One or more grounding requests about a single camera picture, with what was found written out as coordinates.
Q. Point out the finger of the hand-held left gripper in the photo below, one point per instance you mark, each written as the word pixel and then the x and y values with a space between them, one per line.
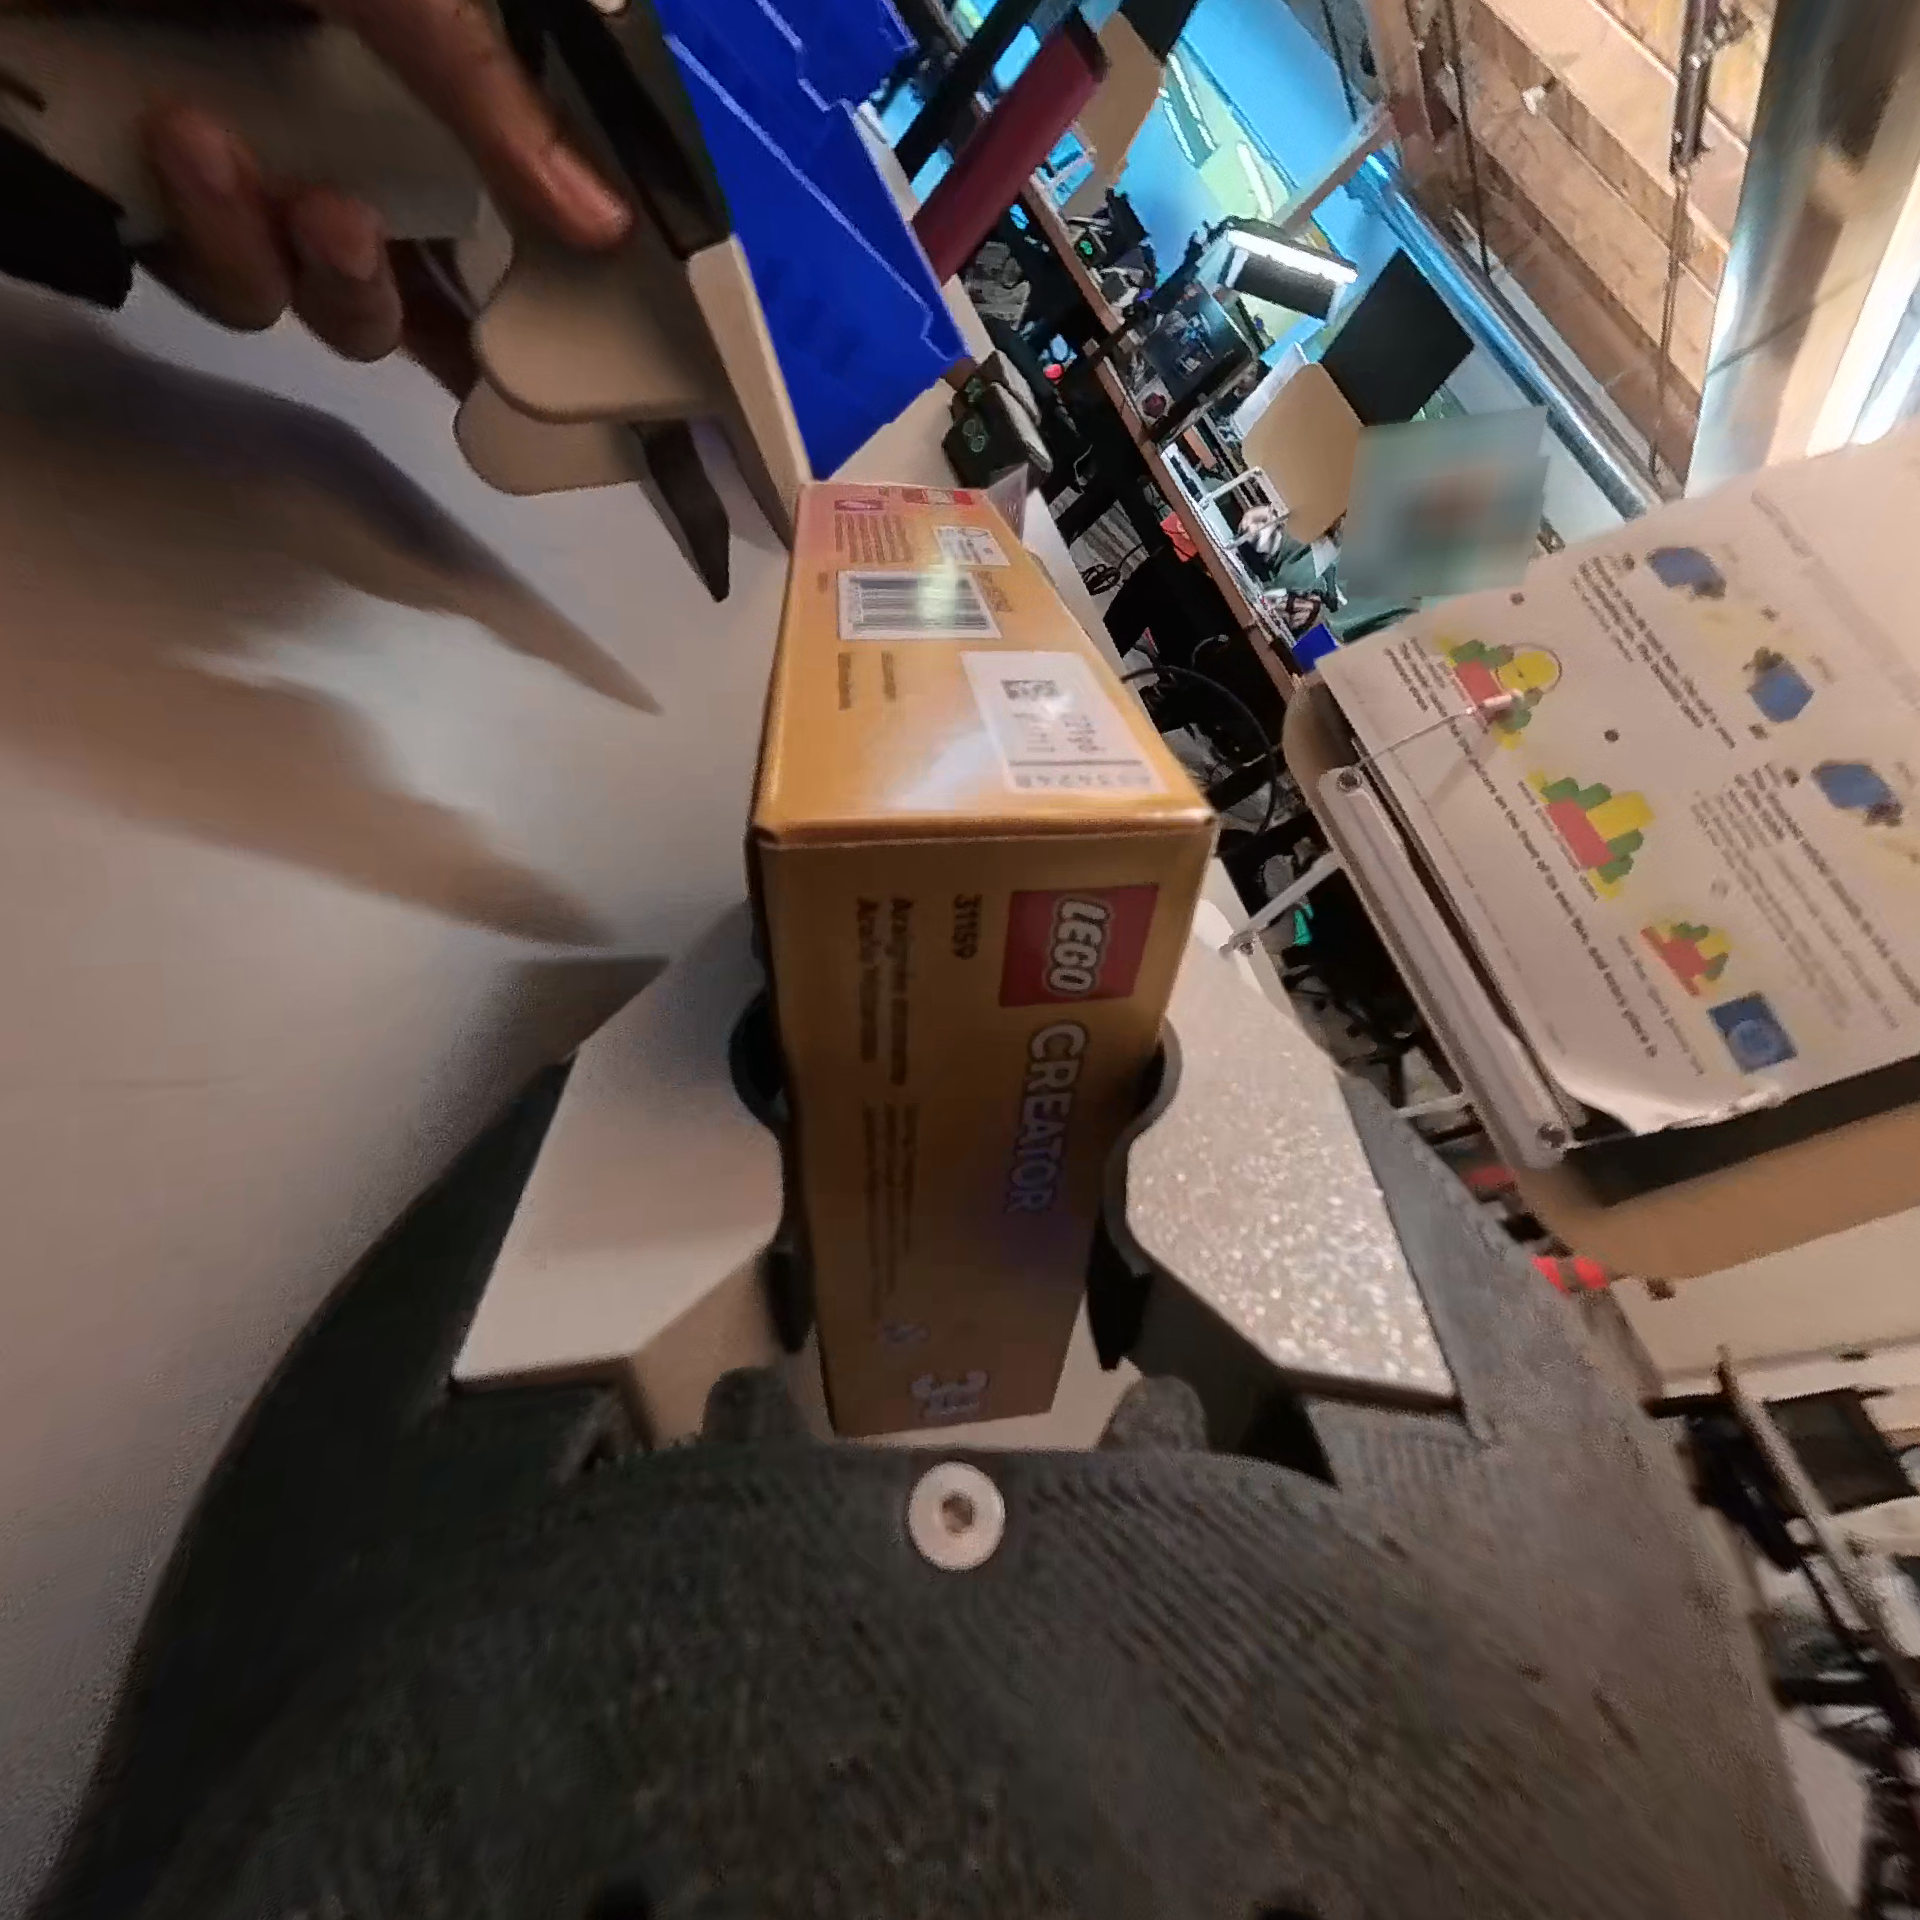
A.
pixel 599 346
pixel 557 451

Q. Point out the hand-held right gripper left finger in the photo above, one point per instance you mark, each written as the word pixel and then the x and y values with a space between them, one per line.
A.
pixel 630 1200

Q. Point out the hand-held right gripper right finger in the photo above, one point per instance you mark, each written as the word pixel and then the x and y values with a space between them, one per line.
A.
pixel 1275 1229

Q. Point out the yellow cardboard toy box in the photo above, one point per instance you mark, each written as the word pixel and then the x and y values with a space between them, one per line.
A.
pixel 974 1020

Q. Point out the person's left hand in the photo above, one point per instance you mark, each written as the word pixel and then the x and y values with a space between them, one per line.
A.
pixel 557 172

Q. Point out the blue plastic bin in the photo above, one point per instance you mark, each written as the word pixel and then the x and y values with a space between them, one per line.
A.
pixel 840 269

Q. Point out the task sheet on stand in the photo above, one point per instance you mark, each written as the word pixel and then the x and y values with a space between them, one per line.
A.
pixel 1454 974

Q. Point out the maroon pole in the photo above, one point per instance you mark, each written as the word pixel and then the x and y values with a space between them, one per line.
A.
pixel 1003 148

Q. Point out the small black charger device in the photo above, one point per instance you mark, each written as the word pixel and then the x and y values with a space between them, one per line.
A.
pixel 983 427

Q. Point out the studio light panel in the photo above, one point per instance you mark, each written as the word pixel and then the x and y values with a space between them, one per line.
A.
pixel 1282 269

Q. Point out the silver ventilation duct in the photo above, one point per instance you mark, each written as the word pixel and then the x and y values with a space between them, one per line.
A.
pixel 1800 224

